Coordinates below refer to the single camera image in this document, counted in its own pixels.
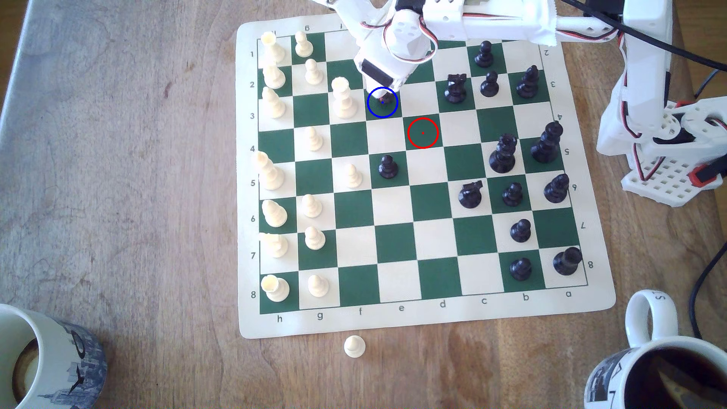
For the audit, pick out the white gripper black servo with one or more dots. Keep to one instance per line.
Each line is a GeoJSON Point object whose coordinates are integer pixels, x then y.
{"type": "Point", "coordinates": [378, 74]}

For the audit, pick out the black chess pawn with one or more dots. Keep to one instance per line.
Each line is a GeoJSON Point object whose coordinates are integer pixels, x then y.
{"type": "Point", "coordinates": [384, 95]}
{"type": "Point", "coordinates": [521, 230]}
{"type": "Point", "coordinates": [489, 84]}
{"type": "Point", "coordinates": [388, 167]}
{"type": "Point", "coordinates": [512, 195]}
{"type": "Point", "coordinates": [521, 269]}
{"type": "Point", "coordinates": [484, 54]}

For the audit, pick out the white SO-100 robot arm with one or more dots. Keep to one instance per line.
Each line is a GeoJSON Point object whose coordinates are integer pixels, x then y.
{"type": "Point", "coordinates": [642, 34]}

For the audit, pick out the white chess queen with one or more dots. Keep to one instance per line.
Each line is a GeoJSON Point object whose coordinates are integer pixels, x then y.
{"type": "Point", "coordinates": [343, 99]}

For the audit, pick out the white chess pawn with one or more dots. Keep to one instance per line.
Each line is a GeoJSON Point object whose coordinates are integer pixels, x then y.
{"type": "Point", "coordinates": [314, 238]}
{"type": "Point", "coordinates": [354, 346]}
{"type": "Point", "coordinates": [304, 45]}
{"type": "Point", "coordinates": [318, 286]}
{"type": "Point", "coordinates": [353, 176]}
{"type": "Point", "coordinates": [311, 206]}
{"type": "Point", "coordinates": [313, 140]}
{"type": "Point", "coordinates": [313, 72]}

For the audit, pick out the black chess knight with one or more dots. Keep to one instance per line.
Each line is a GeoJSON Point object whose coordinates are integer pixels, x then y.
{"type": "Point", "coordinates": [471, 195]}
{"type": "Point", "coordinates": [455, 89]}

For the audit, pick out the white chess knight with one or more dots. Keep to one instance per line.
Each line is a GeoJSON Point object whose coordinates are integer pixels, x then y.
{"type": "Point", "coordinates": [274, 76]}
{"type": "Point", "coordinates": [275, 245]}

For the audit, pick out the white chess bishop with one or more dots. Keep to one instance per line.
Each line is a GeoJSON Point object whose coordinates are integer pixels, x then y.
{"type": "Point", "coordinates": [274, 104]}
{"type": "Point", "coordinates": [275, 214]}

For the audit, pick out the white chess rook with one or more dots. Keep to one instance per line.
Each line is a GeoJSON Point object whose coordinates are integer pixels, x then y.
{"type": "Point", "coordinates": [272, 48]}
{"type": "Point", "coordinates": [276, 288]}

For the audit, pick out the white chess king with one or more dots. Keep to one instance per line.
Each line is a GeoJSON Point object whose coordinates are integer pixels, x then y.
{"type": "Point", "coordinates": [268, 171]}

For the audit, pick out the green and white chess mat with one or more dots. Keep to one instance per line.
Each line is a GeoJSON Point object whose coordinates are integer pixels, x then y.
{"type": "Point", "coordinates": [431, 318]}

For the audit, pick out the black chess rook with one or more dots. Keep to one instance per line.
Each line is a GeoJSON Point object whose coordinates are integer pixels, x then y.
{"type": "Point", "coordinates": [567, 261]}

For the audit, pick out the white cloth tape strip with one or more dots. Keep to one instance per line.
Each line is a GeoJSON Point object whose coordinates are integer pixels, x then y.
{"type": "Point", "coordinates": [546, 25]}

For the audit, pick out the white mug with dark tea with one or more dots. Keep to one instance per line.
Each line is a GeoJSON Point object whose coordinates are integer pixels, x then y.
{"type": "Point", "coordinates": [642, 329]}

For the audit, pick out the skyline print white mug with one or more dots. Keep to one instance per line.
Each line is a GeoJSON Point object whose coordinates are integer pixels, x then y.
{"type": "Point", "coordinates": [62, 363]}

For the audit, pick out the white perforated base plate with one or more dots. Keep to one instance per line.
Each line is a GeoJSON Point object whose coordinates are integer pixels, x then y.
{"type": "Point", "coordinates": [664, 182]}

